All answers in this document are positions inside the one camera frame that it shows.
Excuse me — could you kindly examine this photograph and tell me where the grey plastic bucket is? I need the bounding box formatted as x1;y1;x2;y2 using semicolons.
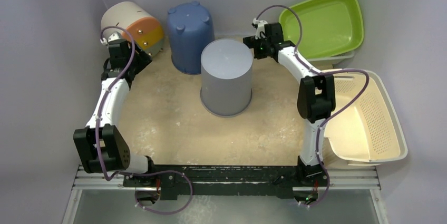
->
200;38;254;117

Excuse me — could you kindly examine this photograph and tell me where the green plastic tray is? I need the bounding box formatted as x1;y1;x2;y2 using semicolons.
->
278;0;364;60

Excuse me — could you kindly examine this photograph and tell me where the blue plastic bucket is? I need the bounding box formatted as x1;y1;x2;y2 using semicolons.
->
167;1;215;75

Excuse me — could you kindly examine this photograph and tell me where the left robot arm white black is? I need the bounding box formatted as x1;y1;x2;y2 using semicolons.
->
73;37;157;187

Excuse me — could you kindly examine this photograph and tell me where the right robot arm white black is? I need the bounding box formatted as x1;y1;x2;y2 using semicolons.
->
243;20;336;186

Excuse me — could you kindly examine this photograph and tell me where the round drawer cabinet orange yellow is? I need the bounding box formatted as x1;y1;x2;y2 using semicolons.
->
100;1;165;56

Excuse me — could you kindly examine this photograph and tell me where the small white perforated basket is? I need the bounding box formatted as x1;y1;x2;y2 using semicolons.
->
308;51;355;70

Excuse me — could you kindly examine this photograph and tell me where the large cream laundry basket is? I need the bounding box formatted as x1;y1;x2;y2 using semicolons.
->
322;71;408;169

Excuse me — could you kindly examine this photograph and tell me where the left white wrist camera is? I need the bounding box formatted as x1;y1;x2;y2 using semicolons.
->
100;32;122;46

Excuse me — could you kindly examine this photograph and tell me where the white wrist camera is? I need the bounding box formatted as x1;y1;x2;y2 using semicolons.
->
100;32;122;46
252;18;268;40

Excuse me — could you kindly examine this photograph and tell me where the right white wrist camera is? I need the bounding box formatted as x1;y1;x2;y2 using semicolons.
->
252;18;268;40

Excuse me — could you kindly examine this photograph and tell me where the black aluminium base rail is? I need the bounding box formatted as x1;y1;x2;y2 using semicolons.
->
71;163;381;215

